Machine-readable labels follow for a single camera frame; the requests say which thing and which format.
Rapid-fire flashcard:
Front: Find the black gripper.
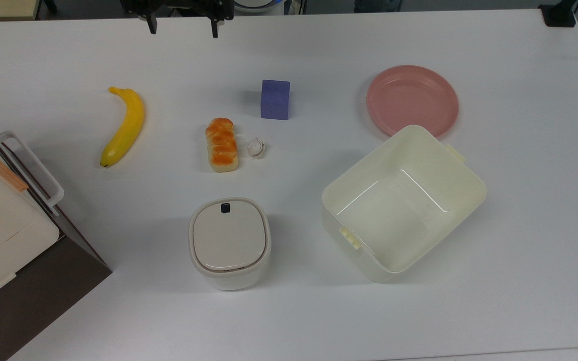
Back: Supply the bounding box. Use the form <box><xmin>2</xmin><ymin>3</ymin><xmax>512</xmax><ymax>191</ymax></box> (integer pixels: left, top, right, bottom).
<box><xmin>120</xmin><ymin>0</ymin><xmax>235</xmax><ymax>39</ymax></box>

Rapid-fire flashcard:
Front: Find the braided bread loaf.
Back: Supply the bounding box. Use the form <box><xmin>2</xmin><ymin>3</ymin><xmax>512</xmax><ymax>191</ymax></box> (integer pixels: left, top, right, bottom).
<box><xmin>205</xmin><ymin>117</ymin><xmax>239</xmax><ymax>173</ymax></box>

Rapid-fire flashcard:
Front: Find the blue and white robot base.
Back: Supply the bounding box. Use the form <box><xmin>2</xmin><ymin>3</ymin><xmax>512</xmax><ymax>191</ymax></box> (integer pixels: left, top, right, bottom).
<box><xmin>234</xmin><ymin>0</ymin><xmax>286</xmax><ymax>13</ymax></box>

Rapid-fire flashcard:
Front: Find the pink plate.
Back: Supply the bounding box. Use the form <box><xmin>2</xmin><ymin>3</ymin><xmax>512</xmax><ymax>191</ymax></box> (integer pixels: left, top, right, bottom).
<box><xmin>366</xmin><ymin>65</ymin><xmax>460</xmax><ymax>139</ymax></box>

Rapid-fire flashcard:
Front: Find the yellow banana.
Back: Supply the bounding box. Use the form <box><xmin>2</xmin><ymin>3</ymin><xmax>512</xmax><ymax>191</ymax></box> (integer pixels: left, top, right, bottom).
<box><xmin>99</xmin><ymin>86</ymin><xmax>146</xmax><ymax>169</ymax></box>

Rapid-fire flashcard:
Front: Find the purple cube block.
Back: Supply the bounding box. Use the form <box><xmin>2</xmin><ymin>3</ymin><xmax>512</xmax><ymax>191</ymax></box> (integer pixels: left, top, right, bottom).
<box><xmin>260</xmin><ymin>79</ymin><xmax>291</xmax><ymax>121</ymax></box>

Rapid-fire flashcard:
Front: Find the white garlic bulb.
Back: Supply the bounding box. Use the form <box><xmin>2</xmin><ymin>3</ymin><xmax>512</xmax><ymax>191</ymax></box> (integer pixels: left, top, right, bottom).
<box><xmin>247</xmin><ymin>138</ymin><xmax>266</xmax><ymax>160</ymax></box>

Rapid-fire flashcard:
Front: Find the light wooden table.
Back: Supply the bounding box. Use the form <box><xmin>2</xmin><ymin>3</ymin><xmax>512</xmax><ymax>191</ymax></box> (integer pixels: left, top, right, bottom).
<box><xmin>0</xmin><ymin>0</ymin><xmax>43</xmax><ymax>22</ymax></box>

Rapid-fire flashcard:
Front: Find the white lidded container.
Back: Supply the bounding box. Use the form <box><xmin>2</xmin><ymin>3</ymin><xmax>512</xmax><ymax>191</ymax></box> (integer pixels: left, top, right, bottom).
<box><xmin>188</xmin><ymin>197</ymin><xmax>272</xmax><ymax>291</ymax></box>

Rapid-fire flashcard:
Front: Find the white oven with dark door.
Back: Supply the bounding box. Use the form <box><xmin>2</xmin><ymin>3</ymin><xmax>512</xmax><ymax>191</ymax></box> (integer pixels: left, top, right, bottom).
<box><xmin>0</xmin><ymin>108</ymin><xmax>114</xmax><ymax>361</ymax></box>

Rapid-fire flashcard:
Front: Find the cream plastic bin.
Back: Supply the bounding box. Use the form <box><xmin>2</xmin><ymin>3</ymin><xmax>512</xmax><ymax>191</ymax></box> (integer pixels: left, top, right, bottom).
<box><xmin>321</xmin><ymin>124</ymin><xmax>488</xmax><ymax>283</ymax></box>

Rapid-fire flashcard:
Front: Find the black clamp mount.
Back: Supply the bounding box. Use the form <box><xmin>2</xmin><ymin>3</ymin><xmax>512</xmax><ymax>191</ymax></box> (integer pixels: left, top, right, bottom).
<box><xmin>538</xmin><ymin>0</ymin><xmax>578</xmax><ymax>28</ymax></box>

